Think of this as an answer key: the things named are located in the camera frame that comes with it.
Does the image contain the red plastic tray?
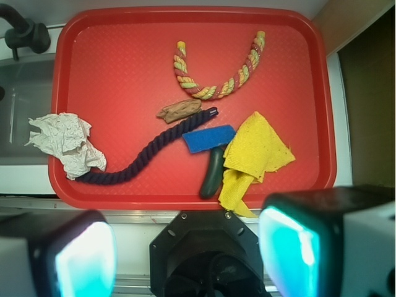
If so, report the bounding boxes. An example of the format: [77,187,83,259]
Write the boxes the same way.
[51,6,337,208]

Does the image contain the grey sink faucet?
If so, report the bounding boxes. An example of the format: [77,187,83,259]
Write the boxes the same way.
[1,3,51,61]

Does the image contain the brown wood chip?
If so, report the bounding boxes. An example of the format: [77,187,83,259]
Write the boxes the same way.
[156,99,202,124]

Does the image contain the grey sink basin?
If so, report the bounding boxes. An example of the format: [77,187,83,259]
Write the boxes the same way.
[1,54,54,165]

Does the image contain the dark green toy cucumber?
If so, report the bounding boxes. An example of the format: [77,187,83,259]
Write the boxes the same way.
[199,147,225,200]

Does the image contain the multicolour twisted rope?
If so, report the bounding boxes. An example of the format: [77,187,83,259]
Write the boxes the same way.
[173,30,267,101]

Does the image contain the crumpled white paper towel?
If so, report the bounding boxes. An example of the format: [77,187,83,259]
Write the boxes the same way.
[27,113,107,180]

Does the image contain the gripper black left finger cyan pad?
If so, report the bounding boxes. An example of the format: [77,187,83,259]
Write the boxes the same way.
[1,210,117,296]

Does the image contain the yellow cloth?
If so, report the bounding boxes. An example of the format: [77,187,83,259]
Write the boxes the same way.
[218,111,296,218]

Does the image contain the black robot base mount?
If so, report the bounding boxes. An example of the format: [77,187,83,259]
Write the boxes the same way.
[149,210,269,296]

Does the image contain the dark navy twisted rope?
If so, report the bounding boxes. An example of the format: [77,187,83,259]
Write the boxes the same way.
[74,106,220,187]

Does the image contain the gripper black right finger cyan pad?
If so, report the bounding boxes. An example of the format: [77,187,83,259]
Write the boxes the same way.
[258,186,395,296]

